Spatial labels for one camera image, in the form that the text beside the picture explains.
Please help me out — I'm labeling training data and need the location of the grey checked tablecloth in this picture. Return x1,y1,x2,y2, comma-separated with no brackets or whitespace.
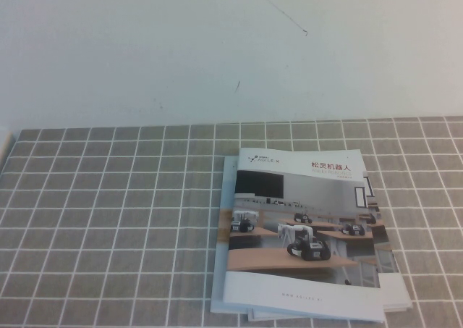
0,116,463,328

